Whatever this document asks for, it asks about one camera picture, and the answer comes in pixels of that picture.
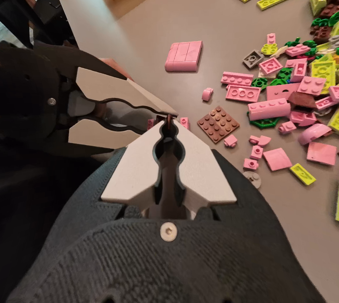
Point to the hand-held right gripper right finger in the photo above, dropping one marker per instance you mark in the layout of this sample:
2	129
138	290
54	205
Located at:
206	176

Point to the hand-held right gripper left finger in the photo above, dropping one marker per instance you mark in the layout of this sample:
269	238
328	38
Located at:
132	176

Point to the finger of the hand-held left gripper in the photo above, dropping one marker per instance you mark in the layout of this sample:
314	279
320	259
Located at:
92	133
111	86

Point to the pink rounded tile block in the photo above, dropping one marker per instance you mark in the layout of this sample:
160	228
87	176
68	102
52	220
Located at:
182	56

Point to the pile of mixed toy bricks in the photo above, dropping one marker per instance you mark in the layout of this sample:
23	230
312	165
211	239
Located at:
304	83

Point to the person's left hand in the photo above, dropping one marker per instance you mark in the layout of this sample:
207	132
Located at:
116	67

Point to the brown square studded plate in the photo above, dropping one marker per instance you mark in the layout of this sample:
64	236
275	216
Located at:
218	124

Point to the small pink curved brick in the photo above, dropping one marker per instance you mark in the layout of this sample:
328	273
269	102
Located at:
207	94

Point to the person's black jacket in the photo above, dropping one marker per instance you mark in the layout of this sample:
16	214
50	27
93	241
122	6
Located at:
39	202

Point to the wide pink plate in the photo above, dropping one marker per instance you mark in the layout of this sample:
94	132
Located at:
242	93

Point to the long pink curved brick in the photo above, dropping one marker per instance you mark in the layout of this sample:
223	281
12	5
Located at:
268	109

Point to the dark furniture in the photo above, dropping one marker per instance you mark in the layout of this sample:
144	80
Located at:
31	4

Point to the narrow pink plate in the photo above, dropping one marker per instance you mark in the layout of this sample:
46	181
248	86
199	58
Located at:
237	78

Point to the grey square plate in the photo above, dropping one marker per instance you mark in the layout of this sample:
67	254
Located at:
253	58

